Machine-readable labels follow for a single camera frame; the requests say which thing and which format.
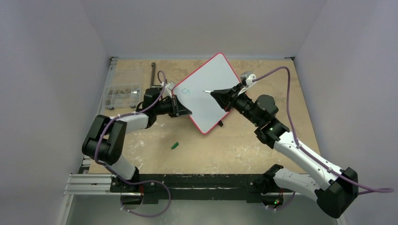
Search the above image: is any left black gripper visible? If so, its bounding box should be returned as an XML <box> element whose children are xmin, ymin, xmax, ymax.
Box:
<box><xmin>154</xmin><ymin>95</ymin><xmax>191</xmax><ymax>118</ymax></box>

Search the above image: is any pink framed whiteboard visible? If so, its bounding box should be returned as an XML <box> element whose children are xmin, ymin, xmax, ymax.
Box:
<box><xmin>172</xmin><ymin>52</ymin><xmax>240</xmax><ymax>135</ymax></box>

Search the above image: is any green marker cap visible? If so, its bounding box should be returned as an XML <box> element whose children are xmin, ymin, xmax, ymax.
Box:
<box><xmin>171</xmin><ymin>142</ymin><xmax>179</xmax><ymax>150</ymax></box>

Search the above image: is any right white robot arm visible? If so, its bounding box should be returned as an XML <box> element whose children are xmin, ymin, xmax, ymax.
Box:
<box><xmin>209</xmin><ymin>84</ymin><xmax>359</xmax><ymax>218</ymax></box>

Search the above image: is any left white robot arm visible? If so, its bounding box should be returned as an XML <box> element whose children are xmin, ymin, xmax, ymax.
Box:
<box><xmin>82</xmin><ymin>87</ymin><xmax>192</xmax><ymax>192</ymax></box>

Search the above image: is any clear plastic screw box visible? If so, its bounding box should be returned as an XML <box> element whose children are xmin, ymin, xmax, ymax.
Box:
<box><xmin>103</xmin><ymin>69</ymin><xmax>144</xmax><ymax>110</ymax></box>

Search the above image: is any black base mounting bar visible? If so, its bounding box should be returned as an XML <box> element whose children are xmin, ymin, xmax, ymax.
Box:
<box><xmin>110</xmin><ymin>174</ymin><xmax>292</xmax><ymax>207</ymax></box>

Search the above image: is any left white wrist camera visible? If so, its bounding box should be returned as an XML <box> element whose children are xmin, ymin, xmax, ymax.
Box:
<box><xmin>162</xmin><ymin>81</ymin><xmax>176</xmax><ymax>97</ymax></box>

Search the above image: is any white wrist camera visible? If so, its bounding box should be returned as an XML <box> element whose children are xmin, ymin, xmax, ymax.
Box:
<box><xmin>238</xmin><ymin>71</ymin><xmax>257</xmax><ymax>95</ymax></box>
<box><xmin>162</xmin><ymin>81</ymin><xmax>176</xmax><ymax>97</ymax></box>

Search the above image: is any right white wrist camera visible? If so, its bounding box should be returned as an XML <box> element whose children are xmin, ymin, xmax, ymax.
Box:
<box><xmin>238</xmin><ymin>71</ymin><xmax>257</xmax><ymax>95</ymax></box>

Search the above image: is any dark metal bracket tool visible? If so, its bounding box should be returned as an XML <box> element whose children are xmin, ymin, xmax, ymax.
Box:
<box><xmin>150</xmin><ymin>62</ymin><xmax>156</xmax><ymax>87</ymax></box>

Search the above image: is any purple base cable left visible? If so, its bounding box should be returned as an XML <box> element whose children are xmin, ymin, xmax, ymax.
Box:
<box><xmin>120</xmin><ymin>180</ymin><xmax>172</xmax><ymax>218</ymax></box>

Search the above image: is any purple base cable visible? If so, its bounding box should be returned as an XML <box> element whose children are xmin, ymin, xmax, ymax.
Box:
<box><xmin>120</xmin><ymin>180</ymin><xmax>172</xmax><ymax>218</ymax></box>
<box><xmin>265</xmin><ymin>191</ymin><xmax>296</xmax><ymax>212</ymax></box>

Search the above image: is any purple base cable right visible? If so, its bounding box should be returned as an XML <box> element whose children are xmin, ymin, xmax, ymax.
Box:
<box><xmin>265</xmin><ymin>191</ymin><xmax>296</xmax><ymax>212</ymax></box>

